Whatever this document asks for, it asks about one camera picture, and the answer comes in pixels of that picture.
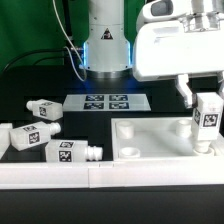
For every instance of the white front fence bar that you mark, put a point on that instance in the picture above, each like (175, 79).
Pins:
(164, 172)

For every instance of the white left fence bar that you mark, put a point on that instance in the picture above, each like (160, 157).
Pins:
(4, 137)

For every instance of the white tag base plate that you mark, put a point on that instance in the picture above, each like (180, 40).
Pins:
(106, 102)

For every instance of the white square tabletop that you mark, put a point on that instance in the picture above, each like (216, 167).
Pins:
(156, 138)

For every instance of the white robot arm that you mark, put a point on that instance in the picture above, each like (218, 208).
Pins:
(107, 51)

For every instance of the white fence bar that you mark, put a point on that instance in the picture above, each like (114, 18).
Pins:
(4, 137)
(164, 172)

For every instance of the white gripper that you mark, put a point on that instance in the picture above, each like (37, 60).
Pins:
(180, 37)

